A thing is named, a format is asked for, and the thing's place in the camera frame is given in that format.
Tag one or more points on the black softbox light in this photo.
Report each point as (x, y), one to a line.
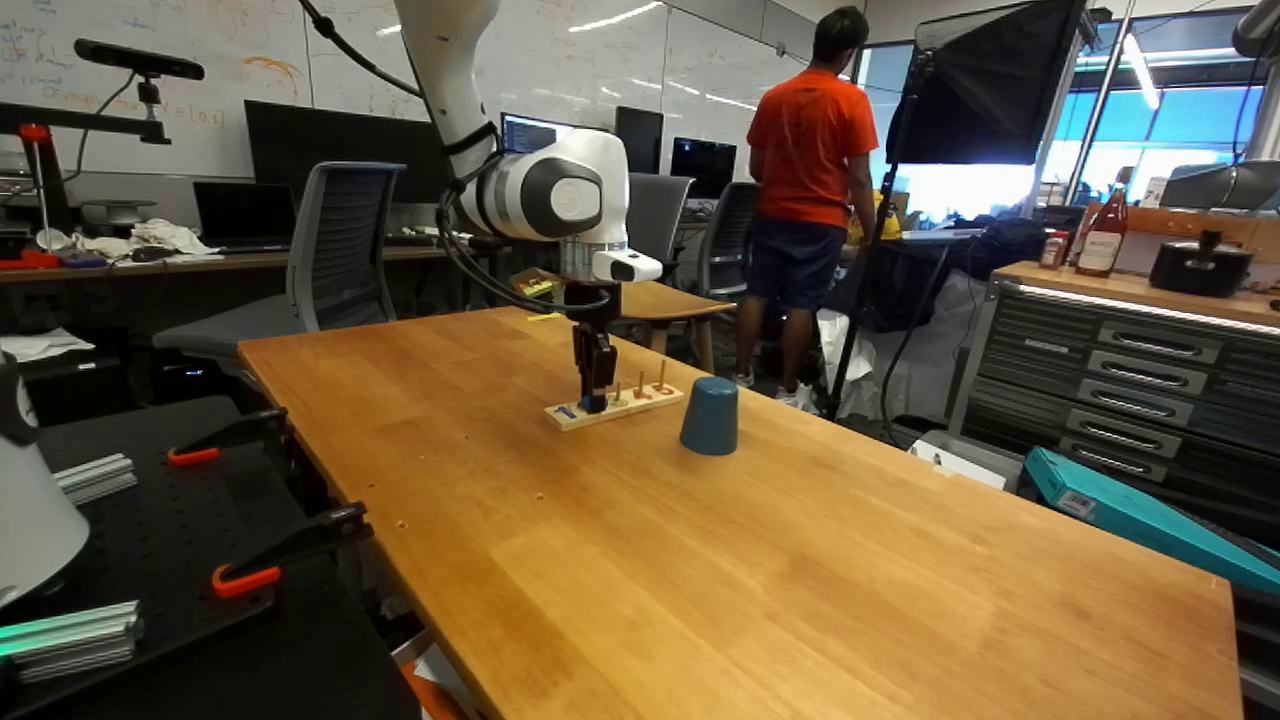
(986, 83)

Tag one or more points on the black device on cabinet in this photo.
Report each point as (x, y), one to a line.
(1200, 266)

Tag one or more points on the green yellow wrist camera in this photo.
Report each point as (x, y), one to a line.
(534, 287)

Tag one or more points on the small black monitor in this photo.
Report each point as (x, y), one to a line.
(638, 137)

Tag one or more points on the large black monitor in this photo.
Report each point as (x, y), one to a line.
(306, 145)

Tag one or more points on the grey mesh office chair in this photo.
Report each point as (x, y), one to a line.
(334, 253)

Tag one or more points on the white crumpled cloth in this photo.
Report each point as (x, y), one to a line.
(165, 239)

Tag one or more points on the red bottle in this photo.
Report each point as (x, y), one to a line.
(1103, 239)

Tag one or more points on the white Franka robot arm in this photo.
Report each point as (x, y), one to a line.
(545, 195)

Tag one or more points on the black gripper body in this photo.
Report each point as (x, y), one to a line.
(593, 311)

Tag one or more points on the wooden peg stand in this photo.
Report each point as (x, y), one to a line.
(638, 399)

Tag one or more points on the blue upturned cup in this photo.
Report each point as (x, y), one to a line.
(709, 422)

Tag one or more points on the grey padded office chair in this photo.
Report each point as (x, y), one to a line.
(662, 215)

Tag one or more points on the black camera on mount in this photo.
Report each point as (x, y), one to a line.
(135, 61)

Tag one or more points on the white curved lamp shade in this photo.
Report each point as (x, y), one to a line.
(35, 520)

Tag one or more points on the round wooden side table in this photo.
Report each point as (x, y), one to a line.
(665, 306)

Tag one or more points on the white box on floor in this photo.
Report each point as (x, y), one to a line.
(966, 460)

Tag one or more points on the person in orange shirt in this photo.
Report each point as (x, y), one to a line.
(805, 145)

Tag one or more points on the grey drawer cabinet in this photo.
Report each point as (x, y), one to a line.
(1134, 373)

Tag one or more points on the lit computer monitor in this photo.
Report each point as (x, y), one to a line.
(520, 132)

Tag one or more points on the long wooden desk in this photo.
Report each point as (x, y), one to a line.
(201, 266)

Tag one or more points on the teal flat case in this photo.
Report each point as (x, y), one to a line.
(1144, 520)

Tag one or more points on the aluminium extrusion stack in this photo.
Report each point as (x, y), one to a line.
(65, 639)
(97, 476)

